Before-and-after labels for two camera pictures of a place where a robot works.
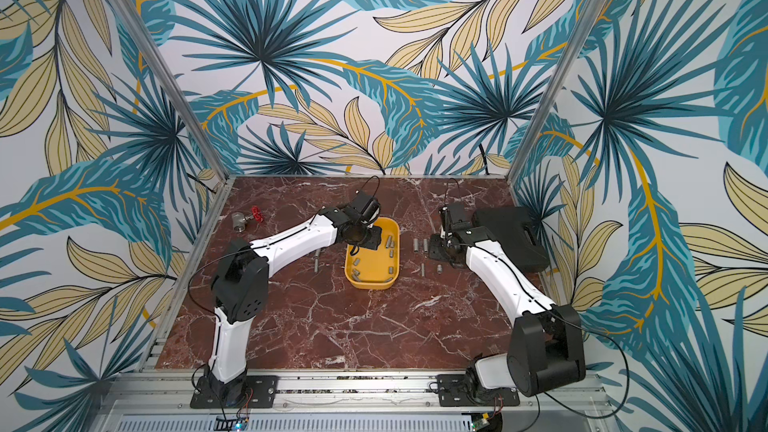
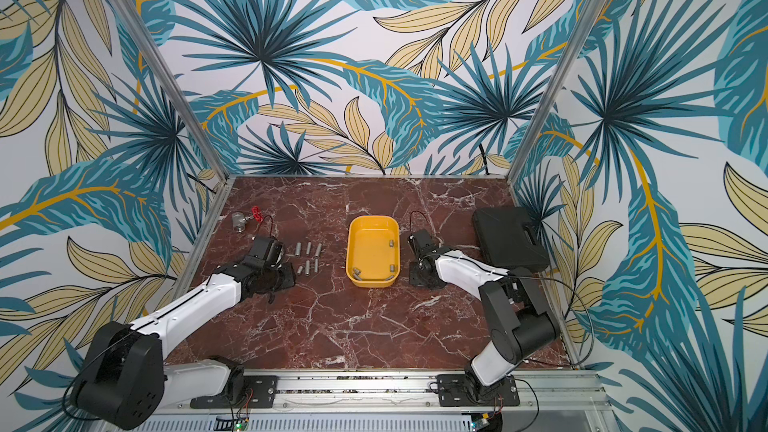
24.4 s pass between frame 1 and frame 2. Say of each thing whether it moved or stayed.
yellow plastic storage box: stayed
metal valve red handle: stayed
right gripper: moved
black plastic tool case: stayed
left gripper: moved
